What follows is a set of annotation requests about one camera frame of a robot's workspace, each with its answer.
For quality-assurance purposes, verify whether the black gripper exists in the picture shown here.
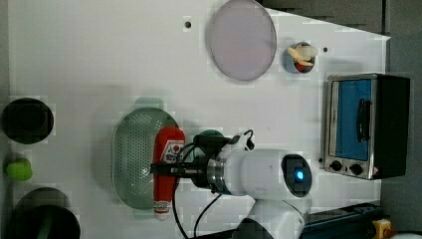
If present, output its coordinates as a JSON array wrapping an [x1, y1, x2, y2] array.
[[150, 137, 230, 190]]

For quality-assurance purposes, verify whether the red plush ketchup bottle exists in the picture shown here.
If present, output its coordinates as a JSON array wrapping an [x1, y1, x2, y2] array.
[[152, 125, 185, 221]]

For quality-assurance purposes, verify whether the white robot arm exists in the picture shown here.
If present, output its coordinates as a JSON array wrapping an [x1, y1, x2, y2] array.
[[150, 129, 313, 239]]

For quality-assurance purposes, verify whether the green strainer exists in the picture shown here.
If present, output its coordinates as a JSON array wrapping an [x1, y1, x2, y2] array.
[[111, 97, 177, 219]]

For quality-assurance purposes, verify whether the green cup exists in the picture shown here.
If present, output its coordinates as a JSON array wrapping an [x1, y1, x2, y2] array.
[[193, 129, 226, 159]]

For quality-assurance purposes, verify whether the black round object lower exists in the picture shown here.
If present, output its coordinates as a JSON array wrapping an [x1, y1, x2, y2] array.
[[7, 187, 82, 239]]

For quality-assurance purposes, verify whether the black round object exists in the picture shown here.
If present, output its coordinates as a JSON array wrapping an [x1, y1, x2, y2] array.
[[1, 98, 55, 144], [7, 187, 82, 239]]

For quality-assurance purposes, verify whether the green toy fruit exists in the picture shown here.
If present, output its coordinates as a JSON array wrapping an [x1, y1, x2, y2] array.
[[6, 157, 33, 181]]

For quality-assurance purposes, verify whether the black round object upper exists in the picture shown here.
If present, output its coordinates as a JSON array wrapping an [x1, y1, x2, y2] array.
[[1, 98, 55, 144]]

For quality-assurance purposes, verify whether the grey round plate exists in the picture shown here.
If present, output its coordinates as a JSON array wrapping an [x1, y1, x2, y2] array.
[[208, 0, 277, 81]]

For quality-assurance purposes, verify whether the dark bowl with toy food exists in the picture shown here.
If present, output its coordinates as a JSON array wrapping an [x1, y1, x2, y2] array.
[[284, 42, 317, 74]]

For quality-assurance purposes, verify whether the silver toaster oven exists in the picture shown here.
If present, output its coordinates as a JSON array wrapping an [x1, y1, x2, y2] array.
[[323, 74, 410, 180]]

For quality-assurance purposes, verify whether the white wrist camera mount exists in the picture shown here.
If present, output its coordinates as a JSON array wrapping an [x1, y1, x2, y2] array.
[[228, 128, 255, 151]]

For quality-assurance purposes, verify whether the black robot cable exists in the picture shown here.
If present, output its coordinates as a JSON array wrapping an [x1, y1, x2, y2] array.
[[169, 128, 257, 239]]

